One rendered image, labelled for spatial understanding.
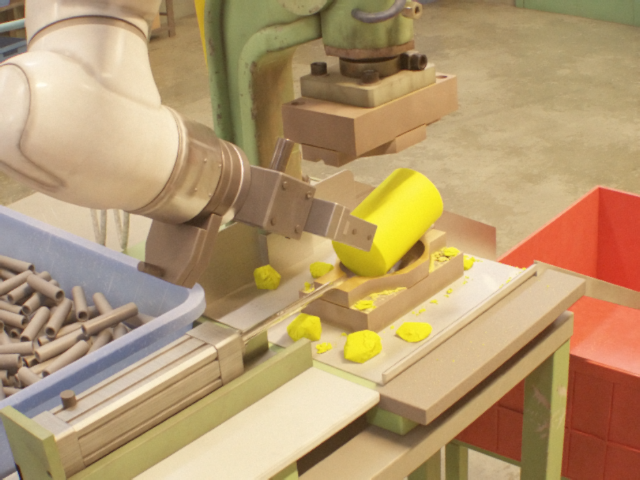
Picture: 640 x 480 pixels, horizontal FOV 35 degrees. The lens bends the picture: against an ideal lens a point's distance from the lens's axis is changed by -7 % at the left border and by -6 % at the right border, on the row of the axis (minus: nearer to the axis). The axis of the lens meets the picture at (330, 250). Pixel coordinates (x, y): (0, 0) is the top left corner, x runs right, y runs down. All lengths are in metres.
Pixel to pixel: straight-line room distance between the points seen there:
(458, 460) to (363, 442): 0.77
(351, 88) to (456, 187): 3.11
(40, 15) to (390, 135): 0.37
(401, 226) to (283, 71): 0.22
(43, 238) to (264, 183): 0.48
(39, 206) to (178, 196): 0.83
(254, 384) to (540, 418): 0.40
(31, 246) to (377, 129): 0.52
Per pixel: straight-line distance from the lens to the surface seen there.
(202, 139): 0.84
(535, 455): 1.27
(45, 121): 0.73
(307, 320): 1.05
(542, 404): 1.22
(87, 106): 0.75
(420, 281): 1.10
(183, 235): 0.88
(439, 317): 1.08
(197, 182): 0.84
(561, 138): 4.64
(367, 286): 1.07
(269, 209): 0.87
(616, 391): 1.48
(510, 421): 1.60
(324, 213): 0.90
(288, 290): 1.16
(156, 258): 0.90
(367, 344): 1.01
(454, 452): 1.73
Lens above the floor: 1.52
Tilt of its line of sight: 25 degrees down
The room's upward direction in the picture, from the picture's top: 5 degrees counter-clockwise
